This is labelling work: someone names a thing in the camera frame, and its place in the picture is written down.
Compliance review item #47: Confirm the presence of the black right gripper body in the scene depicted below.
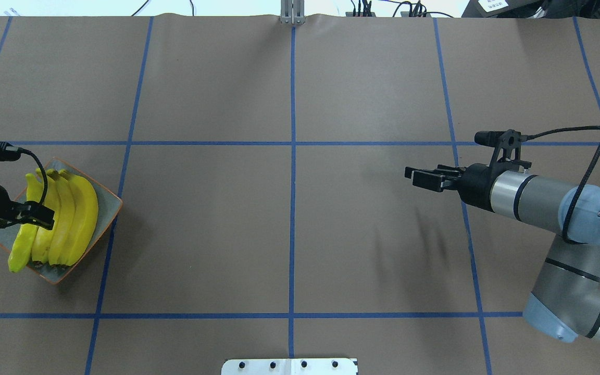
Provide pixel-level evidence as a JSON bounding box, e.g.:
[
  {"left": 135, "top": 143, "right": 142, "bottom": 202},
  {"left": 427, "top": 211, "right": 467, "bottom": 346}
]
[{"left": 449, "top": 163, "right": 499, "bottom": 212}]

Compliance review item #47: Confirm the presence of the yellow banana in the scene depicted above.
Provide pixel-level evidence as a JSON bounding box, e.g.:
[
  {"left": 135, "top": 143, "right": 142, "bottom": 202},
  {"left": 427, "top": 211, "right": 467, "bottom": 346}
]
[
  {"left": 8, "top": 173, "right": 44, "bottom": 273},
  {"left": 31, "top": 168, "right": 60, "bottom": 263},
  {"left": 59, "top": 169, "right": 98, "bottom": 266},
  {"left": 48, "top": 169, "right": 76, "bottom": 266}
]

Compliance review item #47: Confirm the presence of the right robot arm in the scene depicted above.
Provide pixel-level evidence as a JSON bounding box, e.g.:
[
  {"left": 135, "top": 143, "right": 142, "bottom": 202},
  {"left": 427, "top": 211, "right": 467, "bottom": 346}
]
[{"left": 404, "top": 161, "right": 600, "bottom": 343}]

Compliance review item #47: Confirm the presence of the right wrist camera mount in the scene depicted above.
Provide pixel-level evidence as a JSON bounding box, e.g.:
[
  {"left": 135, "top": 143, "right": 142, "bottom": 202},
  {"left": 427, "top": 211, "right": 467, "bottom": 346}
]
[{"left": 474, "top": 130, "right": 532, "bottom": 178}]

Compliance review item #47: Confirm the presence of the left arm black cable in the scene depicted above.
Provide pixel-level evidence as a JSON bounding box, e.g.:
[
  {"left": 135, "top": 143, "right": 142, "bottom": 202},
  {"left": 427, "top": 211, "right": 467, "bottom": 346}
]
[{"left": 0, "top": 147, "right": 49, "bottom": 209}]

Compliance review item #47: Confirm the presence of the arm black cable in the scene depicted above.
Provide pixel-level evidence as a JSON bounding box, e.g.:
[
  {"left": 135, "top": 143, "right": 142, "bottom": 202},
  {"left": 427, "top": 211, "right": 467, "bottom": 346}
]
[
  {"left": 521, "top": 126, "right": 600, "bottom": 244},
  {"left": 0, "top": 147, "right": 49, "bottom": 209}
]

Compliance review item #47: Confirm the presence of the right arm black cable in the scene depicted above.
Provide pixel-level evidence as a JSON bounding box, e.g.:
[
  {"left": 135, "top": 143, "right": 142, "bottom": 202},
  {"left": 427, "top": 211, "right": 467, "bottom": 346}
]
[{"left": 521, "top": 126, "right": 600, "bottom": 244}]

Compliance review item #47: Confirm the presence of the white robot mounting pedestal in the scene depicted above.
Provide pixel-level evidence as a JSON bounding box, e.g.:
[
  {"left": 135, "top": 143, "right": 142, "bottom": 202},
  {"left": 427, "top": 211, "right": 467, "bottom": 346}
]
[{"left": 221, "top": 357, "right": 359, "bottom": 374}]

